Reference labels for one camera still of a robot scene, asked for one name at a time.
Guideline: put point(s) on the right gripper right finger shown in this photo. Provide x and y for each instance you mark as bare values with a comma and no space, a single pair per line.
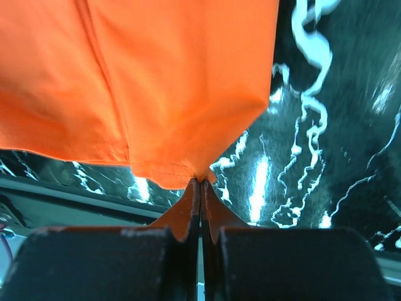
215,216

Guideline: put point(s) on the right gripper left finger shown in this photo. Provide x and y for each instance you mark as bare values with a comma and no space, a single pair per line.
182,224

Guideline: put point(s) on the orange t-shirt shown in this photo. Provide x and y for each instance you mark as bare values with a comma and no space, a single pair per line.
163,87

